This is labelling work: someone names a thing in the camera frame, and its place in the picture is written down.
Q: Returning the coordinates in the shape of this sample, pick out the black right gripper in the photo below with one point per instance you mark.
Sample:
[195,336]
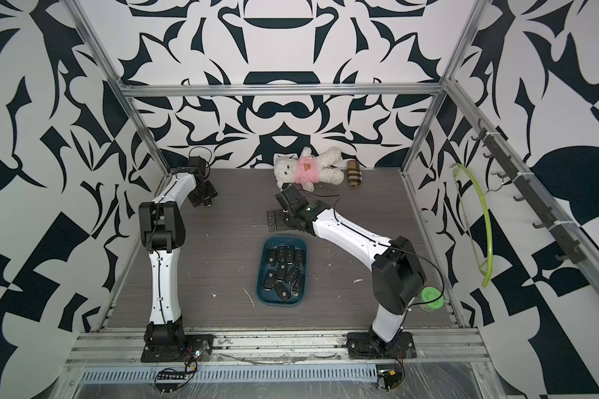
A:
[279,223]

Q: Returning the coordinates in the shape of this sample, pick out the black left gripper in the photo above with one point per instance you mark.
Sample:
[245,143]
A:
[213,194]

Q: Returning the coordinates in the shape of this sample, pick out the black chrome smart key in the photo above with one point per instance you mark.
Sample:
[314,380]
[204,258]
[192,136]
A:
[298,286]

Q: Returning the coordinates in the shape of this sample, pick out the black key fob edge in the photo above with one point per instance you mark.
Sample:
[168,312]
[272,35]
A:
[282,291]

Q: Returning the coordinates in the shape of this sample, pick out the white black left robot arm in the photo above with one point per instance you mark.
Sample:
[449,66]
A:
[163,233]

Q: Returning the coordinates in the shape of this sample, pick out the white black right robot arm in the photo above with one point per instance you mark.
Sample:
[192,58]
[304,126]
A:
[397,274]

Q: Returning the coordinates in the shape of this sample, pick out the teal plastic storage tray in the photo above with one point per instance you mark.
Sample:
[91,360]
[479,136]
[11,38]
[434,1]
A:
[301,261]

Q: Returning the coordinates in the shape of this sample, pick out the white teddy bear pink shirt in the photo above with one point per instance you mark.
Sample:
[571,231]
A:
[308,170]

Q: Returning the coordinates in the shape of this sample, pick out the brown plaid cylinder toy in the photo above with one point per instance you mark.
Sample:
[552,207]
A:
[354,173]

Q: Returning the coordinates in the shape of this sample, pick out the green tape roll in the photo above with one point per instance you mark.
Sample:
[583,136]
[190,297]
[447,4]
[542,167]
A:
[431,299]

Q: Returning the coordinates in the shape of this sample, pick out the aluminium frame post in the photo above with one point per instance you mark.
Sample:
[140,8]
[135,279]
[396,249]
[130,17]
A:
[89,36]

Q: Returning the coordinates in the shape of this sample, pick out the white cable duct strip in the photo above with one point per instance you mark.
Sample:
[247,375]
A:
[230,374]

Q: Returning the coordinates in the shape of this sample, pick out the black wall hook rail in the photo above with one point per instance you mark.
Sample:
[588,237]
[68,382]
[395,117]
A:
[532,192]

